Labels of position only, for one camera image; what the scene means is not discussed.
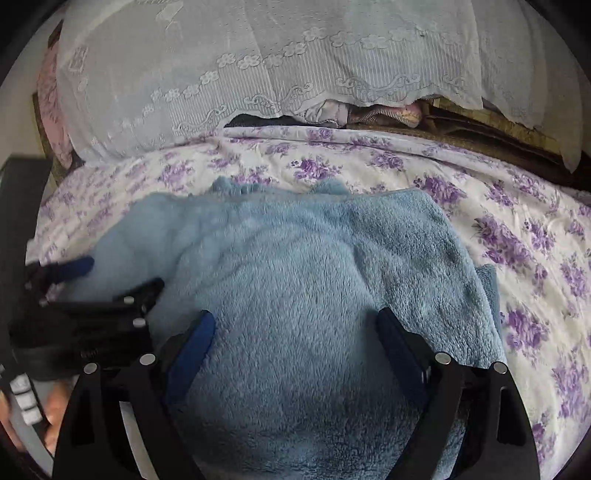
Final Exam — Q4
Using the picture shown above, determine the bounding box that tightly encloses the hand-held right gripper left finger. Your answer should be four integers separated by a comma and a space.
52, 309, 218, 480

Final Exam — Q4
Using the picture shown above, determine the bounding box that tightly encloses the blue fleece garment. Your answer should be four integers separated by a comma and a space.
60, 178, 506, 480

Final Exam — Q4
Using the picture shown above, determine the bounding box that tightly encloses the pale grey cloth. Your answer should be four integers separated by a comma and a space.
299, 99, 348, 128

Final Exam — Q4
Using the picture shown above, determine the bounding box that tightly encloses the dark cloth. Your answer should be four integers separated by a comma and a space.
224, 113, 306, 131

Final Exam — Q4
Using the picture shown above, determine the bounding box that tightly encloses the person's left hand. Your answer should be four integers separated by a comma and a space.
0, 381, 77, 455

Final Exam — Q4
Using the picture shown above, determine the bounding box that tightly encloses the purple floral blanket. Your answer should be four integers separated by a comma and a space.
25, 127, 591, 480

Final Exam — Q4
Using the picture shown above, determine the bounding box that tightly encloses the pink floral quilt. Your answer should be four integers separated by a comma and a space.
36, 41, 75, 171

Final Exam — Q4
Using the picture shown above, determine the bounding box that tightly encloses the white lace cover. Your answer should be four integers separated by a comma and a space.
55, 0, 583, 175

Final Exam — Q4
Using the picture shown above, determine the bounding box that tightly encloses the brown folded mat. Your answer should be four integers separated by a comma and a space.
421, 95, 575, 175

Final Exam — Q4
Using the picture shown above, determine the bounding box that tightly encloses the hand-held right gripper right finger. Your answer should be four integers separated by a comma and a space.
375, 306, 541, 480

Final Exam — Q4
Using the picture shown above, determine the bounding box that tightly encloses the brown zippered garment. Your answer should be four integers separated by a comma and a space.
345, 105, 408, 128

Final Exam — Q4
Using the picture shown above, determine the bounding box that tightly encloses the wooden bed frame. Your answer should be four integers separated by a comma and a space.
31, 92, 85, 188

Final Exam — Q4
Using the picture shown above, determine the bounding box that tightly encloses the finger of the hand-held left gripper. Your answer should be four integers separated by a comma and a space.
28, 257, 96, 296
46, 277, 165, 330

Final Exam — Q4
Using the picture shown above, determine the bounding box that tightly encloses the pink cloth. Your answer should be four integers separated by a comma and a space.
398, 102, 424, 128

